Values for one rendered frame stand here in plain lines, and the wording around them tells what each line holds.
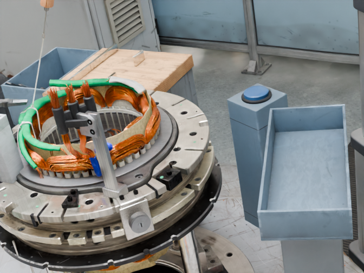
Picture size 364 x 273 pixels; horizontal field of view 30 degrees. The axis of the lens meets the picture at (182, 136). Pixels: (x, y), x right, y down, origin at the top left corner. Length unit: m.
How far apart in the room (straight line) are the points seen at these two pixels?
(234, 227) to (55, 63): 0.49
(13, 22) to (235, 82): 1.17
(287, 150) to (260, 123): 0.12
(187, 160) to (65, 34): 2.56
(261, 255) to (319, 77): 2.33
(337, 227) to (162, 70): 0.50
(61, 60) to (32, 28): 2.14
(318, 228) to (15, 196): 0.38
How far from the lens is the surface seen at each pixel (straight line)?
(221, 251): 1.17
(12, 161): 0.91
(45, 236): 0.86
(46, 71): 1.38
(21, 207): 0.86
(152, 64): 1.22
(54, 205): 0.85
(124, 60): 1.26
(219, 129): 3.10
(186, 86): 1.23
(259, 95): 1.10
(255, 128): 1.10
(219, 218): 1.28
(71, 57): 1.38
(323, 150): 0.98
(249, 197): 1.21
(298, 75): 3.48
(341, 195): 0.89
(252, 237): 1.22
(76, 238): 0.84
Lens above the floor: 1.56
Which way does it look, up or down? 30 degrees down
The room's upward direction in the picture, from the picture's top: 11 degrees counter-clockwise
